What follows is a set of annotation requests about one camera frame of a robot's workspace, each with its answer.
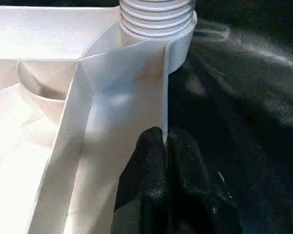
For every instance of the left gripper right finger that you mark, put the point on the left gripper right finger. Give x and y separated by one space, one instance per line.
197 195

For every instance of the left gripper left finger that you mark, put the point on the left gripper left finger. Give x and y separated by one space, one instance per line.
144 190

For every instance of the white plastic table top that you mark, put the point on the white plastic table top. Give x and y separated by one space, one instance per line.
51 122

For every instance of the white plastic table leg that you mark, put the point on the white plastic table leg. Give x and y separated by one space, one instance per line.
156 17

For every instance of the black mat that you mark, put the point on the black mat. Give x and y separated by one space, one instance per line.
246 109

